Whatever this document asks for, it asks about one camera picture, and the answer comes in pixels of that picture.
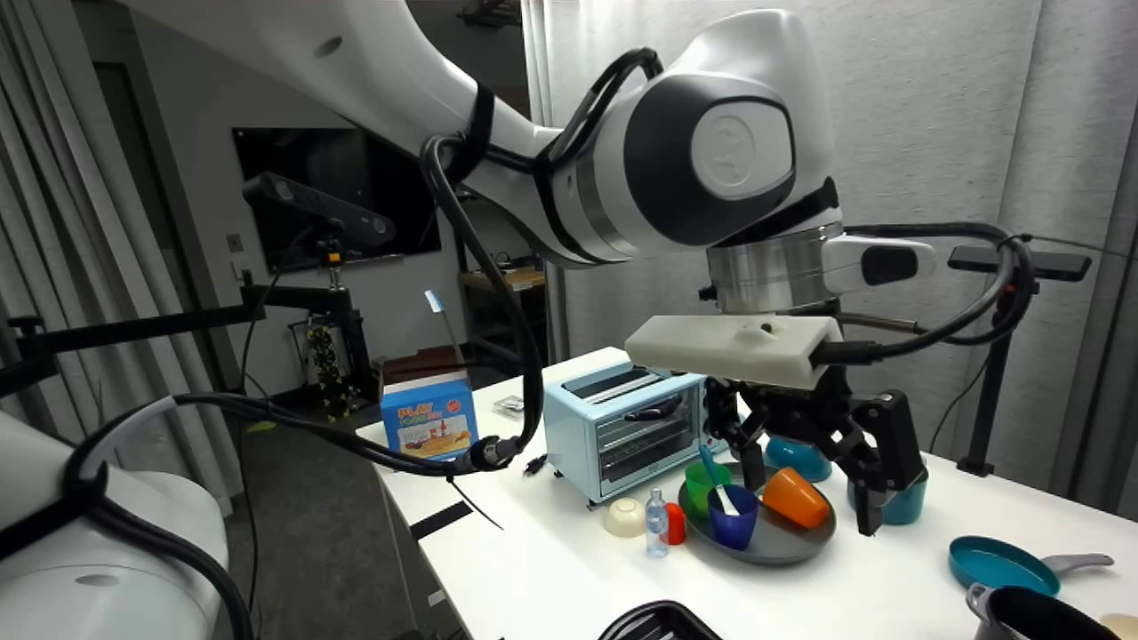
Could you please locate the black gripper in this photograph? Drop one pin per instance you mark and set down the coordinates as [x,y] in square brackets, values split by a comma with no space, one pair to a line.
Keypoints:
[866,437]

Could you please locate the grey plate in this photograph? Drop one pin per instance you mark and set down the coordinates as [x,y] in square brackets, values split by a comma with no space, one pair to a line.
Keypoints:
[772,541]

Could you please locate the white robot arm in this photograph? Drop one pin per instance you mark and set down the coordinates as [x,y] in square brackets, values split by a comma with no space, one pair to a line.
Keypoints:
[718,147]

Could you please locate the teal bowl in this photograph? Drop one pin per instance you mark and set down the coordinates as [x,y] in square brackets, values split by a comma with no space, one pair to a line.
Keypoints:
[783,452]

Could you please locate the orange cup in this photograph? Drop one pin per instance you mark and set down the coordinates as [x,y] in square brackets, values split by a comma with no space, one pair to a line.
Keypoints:
[794,498]

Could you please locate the teal pot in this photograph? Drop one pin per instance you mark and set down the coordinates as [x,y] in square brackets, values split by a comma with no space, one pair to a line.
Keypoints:
[900,510]

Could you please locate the blue cup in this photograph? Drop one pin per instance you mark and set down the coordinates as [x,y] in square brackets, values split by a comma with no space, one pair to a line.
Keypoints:
[735,516]

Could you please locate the green cup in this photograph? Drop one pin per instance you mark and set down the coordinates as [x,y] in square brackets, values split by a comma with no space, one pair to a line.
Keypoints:
[704,485]

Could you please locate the red small object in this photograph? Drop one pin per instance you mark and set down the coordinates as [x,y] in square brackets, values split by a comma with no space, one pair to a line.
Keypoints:
[678,525]

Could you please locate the small clear bottle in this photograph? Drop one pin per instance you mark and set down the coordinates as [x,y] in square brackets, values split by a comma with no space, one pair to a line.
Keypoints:
[654,525]

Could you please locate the teal frying pan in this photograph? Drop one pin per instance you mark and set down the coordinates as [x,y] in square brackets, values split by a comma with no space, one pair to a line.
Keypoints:
[998,562]

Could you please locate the light blue toaster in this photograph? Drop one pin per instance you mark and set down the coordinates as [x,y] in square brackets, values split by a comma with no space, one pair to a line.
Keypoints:
[620,427]

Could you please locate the black tray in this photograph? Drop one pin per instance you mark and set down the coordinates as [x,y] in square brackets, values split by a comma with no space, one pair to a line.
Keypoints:
[659,621]

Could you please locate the black pot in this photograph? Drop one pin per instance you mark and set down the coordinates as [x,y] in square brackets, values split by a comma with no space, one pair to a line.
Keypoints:
[1015,614]

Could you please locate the blue picture box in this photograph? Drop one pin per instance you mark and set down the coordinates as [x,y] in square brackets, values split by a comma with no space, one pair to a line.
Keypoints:
[429,419]

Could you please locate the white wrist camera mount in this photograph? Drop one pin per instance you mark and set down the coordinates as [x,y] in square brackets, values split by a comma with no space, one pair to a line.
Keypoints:
[753,350]

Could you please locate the black camera stand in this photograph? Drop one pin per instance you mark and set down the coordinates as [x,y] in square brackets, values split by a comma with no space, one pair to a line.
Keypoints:
[1011,304]

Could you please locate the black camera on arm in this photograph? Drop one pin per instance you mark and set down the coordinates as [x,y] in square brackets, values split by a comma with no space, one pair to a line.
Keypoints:
[315,204]

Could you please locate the black wall monitor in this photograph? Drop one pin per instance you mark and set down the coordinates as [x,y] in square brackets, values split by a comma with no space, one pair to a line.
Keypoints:
[348,166]

